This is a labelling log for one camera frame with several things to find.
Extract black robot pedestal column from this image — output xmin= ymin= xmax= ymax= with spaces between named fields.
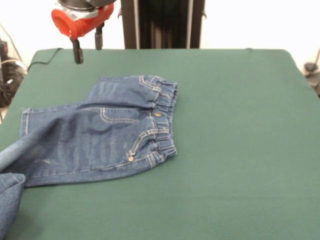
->
xmin=117 ymin=0 xmax=208 ymax=50

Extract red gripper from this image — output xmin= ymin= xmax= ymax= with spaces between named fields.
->
xmin=51 ymin=2 xmax=115 ymax=65

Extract blue denim jeans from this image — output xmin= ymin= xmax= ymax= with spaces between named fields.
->
xmin=0 ymin=74 xmax=179 ymax=240

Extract dark green table cloth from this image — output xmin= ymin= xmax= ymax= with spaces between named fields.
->
xmin=0 ymin=47 xmax=320 ymax=240

